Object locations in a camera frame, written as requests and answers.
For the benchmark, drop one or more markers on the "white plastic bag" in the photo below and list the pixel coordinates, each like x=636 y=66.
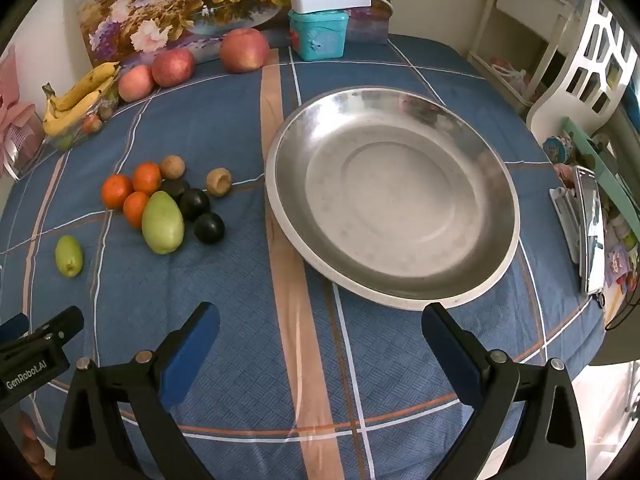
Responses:
x=512 y=77

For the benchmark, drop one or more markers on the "large green mango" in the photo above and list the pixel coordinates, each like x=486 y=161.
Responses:
x=162 y=225

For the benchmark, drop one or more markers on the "floral painting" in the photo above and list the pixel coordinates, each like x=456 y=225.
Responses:
x=150 y=5

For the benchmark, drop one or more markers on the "round metal plate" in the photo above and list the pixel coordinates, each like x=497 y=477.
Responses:
x=395 y=200

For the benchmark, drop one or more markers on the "white shelf unit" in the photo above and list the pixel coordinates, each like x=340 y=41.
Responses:
x=510 y=15

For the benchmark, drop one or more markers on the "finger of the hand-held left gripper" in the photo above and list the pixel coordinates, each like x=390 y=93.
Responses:
x=12 y=327
x=62 y=322

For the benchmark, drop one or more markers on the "dark avocado lower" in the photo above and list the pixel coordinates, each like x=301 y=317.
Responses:
x=209 y=228

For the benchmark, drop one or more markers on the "dark avocado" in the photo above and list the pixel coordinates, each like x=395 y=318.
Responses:
x=175 y=187
x=209 y=228

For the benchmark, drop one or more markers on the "small green mango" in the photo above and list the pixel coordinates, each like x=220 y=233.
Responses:
x=69 y=256

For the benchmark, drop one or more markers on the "white cutout chair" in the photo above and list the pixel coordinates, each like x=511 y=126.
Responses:
x=595 y=65

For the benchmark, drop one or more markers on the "teal plastic box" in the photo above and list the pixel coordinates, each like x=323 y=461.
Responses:
x=317 y=35

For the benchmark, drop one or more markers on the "pale pink apple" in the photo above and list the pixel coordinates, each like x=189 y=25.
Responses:
x=135 y=83

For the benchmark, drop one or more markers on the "large red apple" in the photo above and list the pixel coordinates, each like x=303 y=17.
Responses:
x=244 y=51

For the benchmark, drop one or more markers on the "smartphone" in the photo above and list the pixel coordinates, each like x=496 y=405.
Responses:
x=590 y=230

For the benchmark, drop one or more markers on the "round printed tin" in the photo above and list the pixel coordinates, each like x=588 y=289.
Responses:
x=559 y=150

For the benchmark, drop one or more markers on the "orange tangerine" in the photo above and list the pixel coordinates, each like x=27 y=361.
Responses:
x=117 y=191
x=135 y=210
x=147 y=178

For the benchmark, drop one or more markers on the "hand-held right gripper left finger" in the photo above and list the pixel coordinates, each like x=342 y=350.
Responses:
x=190 y=355

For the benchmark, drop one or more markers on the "clear plastic container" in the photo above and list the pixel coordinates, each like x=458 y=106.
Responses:
x=95 y=120

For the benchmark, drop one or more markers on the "mint green board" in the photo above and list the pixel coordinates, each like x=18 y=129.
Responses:
x=595 y=155

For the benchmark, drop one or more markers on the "bunch of yellow bananas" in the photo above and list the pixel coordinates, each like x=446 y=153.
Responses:
x=75 y=100

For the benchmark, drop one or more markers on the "dark plum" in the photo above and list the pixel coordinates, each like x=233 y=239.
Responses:
x=196 y=204

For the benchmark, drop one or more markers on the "small brown fruit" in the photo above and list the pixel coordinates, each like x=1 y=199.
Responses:
x=173 y=167
x=219 y=182

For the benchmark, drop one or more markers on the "blue plaid tablecloth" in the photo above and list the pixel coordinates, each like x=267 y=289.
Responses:
x=240 y=285

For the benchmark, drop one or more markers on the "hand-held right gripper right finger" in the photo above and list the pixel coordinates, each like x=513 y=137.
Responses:
x=450 y=355

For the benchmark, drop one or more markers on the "dark avocado upper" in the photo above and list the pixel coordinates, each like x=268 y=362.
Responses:
x=175 y=187

